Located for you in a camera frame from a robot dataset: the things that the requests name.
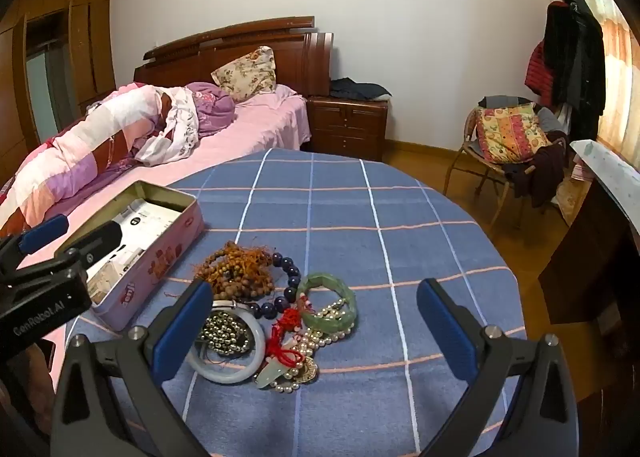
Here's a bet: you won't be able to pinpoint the pink patchwork quilt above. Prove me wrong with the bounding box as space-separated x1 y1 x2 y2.
0 82 201 238

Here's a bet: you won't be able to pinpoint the white jade bangle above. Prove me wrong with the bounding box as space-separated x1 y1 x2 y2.
186 301 266 384

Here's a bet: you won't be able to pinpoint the colourful patchwork cushion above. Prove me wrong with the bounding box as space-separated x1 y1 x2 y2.
474 104 553 165

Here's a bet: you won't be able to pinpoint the dark maroon garment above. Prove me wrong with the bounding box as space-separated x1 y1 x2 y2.
502 142 568 208

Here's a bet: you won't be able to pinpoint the yellow patterned curtain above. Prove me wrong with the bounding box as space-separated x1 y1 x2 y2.
547 0 640 158

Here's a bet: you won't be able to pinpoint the white pearl necklace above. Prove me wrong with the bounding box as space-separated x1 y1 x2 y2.
270 302 353 394

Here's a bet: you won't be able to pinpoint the red knot jade pendant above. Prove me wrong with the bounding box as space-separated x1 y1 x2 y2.
255 307 303 390

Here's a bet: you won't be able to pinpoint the grey garment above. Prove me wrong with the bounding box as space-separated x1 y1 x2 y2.
477 96 569 134

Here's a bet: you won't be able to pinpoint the pink tin box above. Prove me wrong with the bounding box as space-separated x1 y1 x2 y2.
54 180 206 333

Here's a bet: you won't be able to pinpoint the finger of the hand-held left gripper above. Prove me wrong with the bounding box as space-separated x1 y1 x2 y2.
54 222 124 269
0 214 70 270

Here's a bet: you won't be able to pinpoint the white floral cloth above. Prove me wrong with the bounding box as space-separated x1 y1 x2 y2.
135 87 201 168

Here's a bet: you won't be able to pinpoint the hanging black coats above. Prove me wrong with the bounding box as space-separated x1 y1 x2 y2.
542 0 607 143

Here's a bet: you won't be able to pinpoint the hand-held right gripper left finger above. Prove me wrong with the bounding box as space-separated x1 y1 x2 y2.
50 278 216 457

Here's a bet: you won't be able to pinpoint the purple blanket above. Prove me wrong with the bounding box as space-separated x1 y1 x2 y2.
185 82 237 135

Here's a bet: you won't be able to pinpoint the wooden nightstand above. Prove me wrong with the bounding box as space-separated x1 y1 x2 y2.
305 94 390 163

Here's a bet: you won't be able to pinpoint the green jade bracelet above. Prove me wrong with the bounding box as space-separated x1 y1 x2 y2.
297 273 358 330

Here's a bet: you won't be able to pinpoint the dark wooden headboard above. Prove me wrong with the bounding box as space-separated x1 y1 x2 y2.
132 16 335 98

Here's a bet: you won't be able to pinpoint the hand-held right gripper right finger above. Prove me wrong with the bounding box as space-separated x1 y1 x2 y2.
416 278 581 457

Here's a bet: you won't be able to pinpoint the blue plaid tablecloth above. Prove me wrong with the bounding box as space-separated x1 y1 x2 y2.
60 147 581 457

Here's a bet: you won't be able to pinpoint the white paper sheet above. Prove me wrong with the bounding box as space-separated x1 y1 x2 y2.
570 138 640 238

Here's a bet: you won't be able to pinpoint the dark purple bead bracelet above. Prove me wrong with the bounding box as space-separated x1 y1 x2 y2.
247 251 302 320

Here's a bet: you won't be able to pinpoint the floral pillow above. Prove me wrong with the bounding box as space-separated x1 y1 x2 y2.
211 46 277 102

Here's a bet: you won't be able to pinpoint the rattan chair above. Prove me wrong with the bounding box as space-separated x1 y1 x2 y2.
442 96 566 233

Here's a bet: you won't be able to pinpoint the bed with pink sheet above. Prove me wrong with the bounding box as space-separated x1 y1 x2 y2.
0 83 311 338

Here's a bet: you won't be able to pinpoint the brown wooden wardrobe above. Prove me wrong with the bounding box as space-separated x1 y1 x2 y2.
0 0 118 183

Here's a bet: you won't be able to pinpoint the brown wooden bead bracelet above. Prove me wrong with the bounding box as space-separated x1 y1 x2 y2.
192 241 275 300

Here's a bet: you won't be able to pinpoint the dark folded clothes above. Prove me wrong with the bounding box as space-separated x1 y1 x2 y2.
329 77 393 101

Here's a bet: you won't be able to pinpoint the hanging red jacket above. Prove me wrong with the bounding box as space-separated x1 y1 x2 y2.
524 40 556 105

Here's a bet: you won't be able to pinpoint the dark wooden cabinet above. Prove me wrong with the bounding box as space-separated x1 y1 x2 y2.
537 172 640 338

